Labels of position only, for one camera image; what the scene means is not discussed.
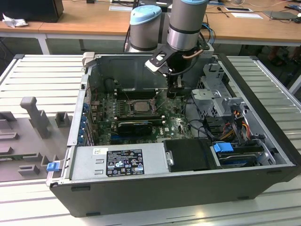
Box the black plastic cover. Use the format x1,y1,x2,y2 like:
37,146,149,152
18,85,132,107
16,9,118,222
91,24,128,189
163,138,218,172

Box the grey parts rack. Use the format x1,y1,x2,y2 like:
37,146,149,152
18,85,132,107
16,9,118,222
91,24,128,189
0,96,73,183

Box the beige case latch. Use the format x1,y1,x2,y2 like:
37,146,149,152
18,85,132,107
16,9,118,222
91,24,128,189
82,51,95,69

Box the orange yellow power wires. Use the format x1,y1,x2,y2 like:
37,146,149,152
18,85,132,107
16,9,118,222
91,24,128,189
222,117,251,141

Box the crumpled white paper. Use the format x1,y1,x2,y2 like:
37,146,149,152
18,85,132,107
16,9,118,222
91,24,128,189
1,13,29,29

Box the black box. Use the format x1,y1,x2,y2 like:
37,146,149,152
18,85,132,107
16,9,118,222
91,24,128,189
0,0,64,24

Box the blue cable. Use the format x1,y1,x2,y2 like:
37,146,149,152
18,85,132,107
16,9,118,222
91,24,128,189
203,21,216,45

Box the silver power supply unit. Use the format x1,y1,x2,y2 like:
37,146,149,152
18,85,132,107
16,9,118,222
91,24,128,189
69,141,170,182

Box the hard disk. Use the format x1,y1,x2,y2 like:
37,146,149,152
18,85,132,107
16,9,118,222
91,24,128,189
217,152,258,169

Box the green motherboard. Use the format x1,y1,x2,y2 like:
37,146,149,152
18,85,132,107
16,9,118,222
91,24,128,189
86,90,207,146

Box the grey metal drive cage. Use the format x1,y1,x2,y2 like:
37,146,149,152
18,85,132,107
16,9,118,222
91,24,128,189
190,63,250,121

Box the dark grey PC case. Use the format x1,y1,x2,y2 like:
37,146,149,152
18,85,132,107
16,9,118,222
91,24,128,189
46,51,301,217

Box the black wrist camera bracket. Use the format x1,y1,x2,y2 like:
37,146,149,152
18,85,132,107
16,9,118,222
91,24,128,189
150,45,179,76

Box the silver-topped green CPU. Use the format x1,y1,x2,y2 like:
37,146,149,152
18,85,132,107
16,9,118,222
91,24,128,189
134,101,152,111

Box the blue disk carrier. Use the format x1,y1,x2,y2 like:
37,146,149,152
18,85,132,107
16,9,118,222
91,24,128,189
212,140,269,169

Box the thin red wire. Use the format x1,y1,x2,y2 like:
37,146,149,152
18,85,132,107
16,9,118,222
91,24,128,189
86,86,98,104

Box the black cable bundle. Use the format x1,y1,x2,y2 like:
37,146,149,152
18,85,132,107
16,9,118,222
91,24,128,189
183,97,222,142

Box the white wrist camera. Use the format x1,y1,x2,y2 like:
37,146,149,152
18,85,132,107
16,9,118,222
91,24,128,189
145,59,163,73

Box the metal socket cover frame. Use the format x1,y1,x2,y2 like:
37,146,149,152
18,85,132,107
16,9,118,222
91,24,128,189
128,100,158,113

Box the black graphics card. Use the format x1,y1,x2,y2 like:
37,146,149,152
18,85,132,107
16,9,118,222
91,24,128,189
117,121,153,136

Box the copper-coloured cable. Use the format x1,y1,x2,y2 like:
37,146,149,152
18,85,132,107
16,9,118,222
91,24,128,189
182,50,203,61

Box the wooden desk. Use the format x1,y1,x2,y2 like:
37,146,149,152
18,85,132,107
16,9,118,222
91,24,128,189
202,0,301,48
0,0,170,56

